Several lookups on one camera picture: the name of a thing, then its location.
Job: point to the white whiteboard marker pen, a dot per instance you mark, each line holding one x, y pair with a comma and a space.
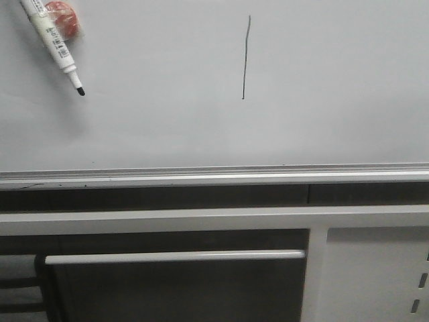
50, 35

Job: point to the aluminium whiteboard tray rail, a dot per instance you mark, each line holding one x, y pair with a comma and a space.
212, 176

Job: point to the white whiteboard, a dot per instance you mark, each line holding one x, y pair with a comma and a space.
219, 83

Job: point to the white desk frame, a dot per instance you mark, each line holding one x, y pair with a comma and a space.
365, 263

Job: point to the red round magnet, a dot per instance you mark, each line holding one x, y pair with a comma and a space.
65, 19

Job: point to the grey chair backrest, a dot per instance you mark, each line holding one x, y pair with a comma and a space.
240, 285

